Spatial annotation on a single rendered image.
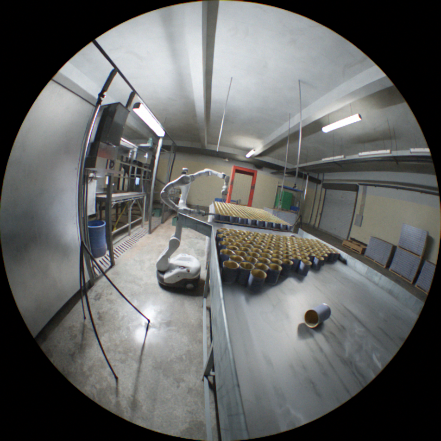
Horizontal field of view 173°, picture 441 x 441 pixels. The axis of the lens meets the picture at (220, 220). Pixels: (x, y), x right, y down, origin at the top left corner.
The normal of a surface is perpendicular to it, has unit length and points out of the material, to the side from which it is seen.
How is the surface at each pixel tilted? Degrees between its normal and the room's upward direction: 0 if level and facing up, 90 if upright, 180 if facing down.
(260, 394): 0
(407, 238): 88
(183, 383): 0
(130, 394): 0
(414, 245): 88
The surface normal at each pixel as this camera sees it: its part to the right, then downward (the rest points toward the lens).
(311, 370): 0.16, -0.97
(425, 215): -0.98, -0.14
